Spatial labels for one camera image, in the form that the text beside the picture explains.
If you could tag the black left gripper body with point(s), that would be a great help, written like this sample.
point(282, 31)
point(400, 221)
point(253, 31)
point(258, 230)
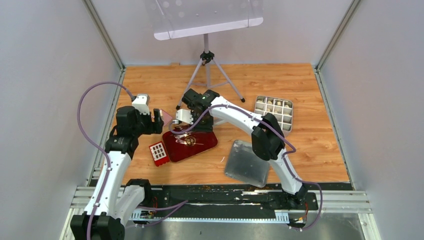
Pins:
point(157, 120)

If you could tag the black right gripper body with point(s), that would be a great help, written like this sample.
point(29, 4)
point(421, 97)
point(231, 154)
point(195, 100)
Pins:
point(201, 122)

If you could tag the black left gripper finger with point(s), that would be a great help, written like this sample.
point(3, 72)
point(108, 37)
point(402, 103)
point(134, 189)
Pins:
point(157, 126)
point(156, 116)

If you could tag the pink square card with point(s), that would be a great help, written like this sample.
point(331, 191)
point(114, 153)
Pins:
point(165, 117)

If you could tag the dark red chocolate tray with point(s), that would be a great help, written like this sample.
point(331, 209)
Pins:
point(180, 147)

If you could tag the divided silver tin box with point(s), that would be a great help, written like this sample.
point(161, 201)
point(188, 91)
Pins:
point(281, 108)

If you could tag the steel tongs with white hinge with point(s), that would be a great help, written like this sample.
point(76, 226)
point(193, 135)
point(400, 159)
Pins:
point(186, 139)

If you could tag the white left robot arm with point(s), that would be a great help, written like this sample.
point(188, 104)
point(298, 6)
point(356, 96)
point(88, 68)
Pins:
point(106, 214)

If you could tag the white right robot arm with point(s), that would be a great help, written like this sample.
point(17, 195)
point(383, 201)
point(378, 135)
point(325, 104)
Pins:
point(267, 138)

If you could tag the red grid mould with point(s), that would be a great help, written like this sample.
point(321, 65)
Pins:
point(159, 153)

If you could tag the silver tin lid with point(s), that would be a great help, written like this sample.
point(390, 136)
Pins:
point(243, 165)

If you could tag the grey tripod stand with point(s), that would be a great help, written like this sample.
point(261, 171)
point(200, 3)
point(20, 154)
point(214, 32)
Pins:
point(205, 60)

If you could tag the clear acrylic panel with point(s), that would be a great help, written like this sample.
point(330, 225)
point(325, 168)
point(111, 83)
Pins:
point(173, 19)

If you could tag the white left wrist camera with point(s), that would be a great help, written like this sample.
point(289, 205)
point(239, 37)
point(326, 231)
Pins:
point(141, 103)

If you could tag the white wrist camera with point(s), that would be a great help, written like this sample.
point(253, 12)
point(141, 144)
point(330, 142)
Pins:
point(141, 103)
point(185, 116)

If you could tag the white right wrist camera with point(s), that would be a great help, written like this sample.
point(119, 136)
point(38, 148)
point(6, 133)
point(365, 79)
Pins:
point(185, 116)

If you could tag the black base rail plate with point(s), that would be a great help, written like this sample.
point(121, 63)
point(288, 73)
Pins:
point(228, 201)

